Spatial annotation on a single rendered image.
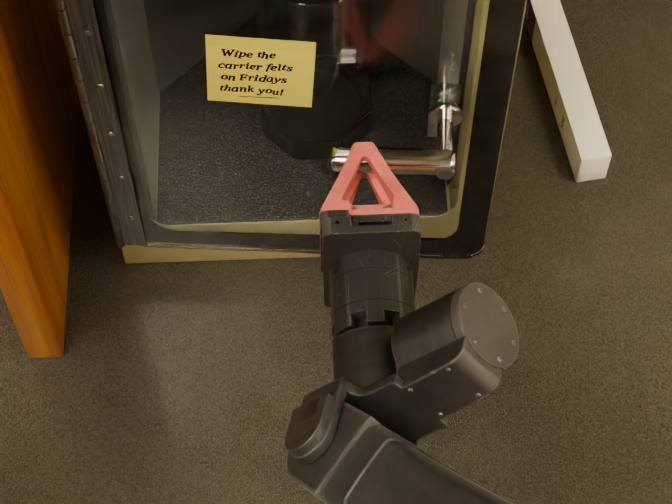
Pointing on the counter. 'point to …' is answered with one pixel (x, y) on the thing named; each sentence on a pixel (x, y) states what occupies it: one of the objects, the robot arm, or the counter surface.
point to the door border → (103, 116)
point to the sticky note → (260, 70)
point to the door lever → (439, 160)
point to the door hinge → (90, 124)
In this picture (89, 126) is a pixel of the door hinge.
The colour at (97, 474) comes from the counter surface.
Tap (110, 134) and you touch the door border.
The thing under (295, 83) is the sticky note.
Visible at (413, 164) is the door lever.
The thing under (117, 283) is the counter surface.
